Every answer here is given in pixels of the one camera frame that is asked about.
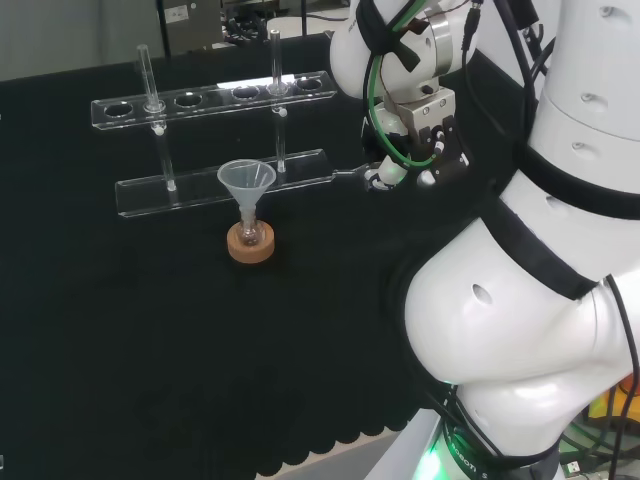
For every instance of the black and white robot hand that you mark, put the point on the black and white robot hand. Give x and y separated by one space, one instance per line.
430 120

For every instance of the clear plastic funnel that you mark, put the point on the clear plastic funnel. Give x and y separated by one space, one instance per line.
246 181

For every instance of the small round-bottom glass flask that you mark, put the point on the small round-bottom glass flask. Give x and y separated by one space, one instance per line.
249 235

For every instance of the clear acrylic funnel stand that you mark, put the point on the clear acrylic funnel stand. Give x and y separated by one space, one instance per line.
200 190

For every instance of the pale board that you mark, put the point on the pale board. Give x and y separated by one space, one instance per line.
300 26

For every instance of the yellow stop button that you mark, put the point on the yellow stop button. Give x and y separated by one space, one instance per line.
612 402

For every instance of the black bench cloth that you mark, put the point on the black bench cloth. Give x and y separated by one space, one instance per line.
150 325

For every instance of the small silver plug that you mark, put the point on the small silver plug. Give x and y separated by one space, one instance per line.
573 468

